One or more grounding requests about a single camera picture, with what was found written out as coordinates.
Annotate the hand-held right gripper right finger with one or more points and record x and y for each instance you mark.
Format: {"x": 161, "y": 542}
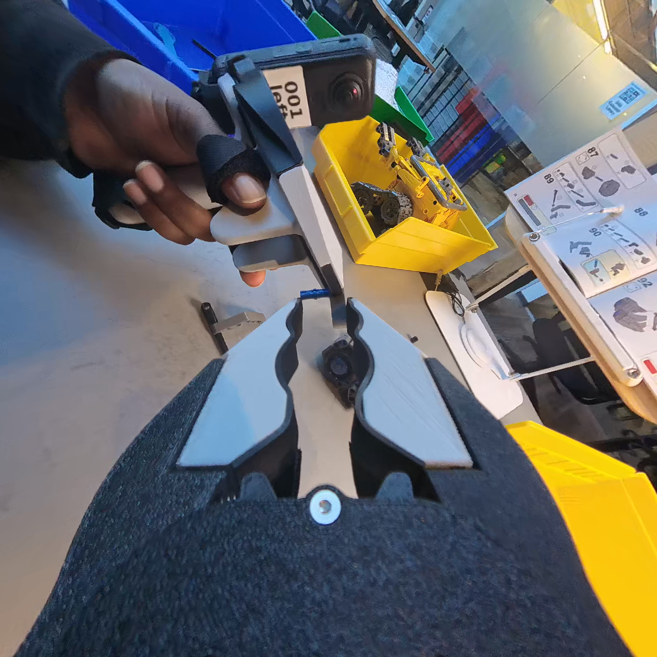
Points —
{"x": 410, "y": 410}

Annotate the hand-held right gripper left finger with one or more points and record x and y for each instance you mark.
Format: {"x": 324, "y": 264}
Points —
{"x": 236, "y": 410}

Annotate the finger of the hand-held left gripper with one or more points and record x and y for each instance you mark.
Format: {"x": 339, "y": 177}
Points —
{"x": 315, "y": 226}

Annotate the blue brick pin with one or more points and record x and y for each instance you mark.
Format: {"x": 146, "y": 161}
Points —
{"x": 315, "y": 293}

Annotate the grey toy brick wing assembly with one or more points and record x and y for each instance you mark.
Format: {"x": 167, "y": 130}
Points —
{"x": 339, "y": 365}

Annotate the grey angled brick beam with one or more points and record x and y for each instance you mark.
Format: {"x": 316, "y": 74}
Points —
{"x": 238, "y": 324}

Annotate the dark grey short brick beam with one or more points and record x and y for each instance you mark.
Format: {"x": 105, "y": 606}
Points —
{"x": 339, "y": 313}

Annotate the blue storage bin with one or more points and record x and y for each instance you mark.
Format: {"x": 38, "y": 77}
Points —
{"x": 231, "y": 20}

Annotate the yellow open-front storage bin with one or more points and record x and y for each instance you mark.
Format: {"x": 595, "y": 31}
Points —
{"x": 605, "y": 513}

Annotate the person's left forearm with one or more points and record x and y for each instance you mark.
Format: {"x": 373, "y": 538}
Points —
{"x": 41, "y": 77}

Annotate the grey desk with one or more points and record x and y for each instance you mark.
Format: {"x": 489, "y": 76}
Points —
{"x": 102, "y": 333}

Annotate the white rounded flat plate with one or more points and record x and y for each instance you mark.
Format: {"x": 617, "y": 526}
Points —
{"x": 492, "y": 395}

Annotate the long black brick axle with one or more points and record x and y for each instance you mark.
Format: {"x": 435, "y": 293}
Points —
{"x": 204, "y": 49}

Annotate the white round disc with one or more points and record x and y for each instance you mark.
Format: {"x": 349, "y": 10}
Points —
{"x": 482, "y": 349}

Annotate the yellow storage bin with ledge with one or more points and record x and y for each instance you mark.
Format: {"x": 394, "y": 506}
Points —
{"x": 421, "y": 246}

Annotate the white foam sheet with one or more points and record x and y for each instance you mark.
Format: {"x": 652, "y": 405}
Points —
{"x": 386, "y": 77}

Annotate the green storage bin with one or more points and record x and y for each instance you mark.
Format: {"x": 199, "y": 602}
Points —
{"x": 400, "y": 115}

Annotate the long wooden table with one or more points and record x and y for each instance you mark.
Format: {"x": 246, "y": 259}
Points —
{"x": 405, "y": 36}

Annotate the black office chair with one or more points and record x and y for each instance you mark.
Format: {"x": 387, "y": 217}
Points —
{"x": 564, "y": 359}

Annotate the red storage crate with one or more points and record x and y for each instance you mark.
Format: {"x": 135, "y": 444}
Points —
{"x": 469, "y": 118}

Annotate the open instruction booklet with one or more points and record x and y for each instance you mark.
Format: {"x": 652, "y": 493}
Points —
{"x": 605, "y": 246}

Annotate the blue white wall sign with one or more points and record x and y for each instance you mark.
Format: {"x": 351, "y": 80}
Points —
{"x": 623, "y": 100}

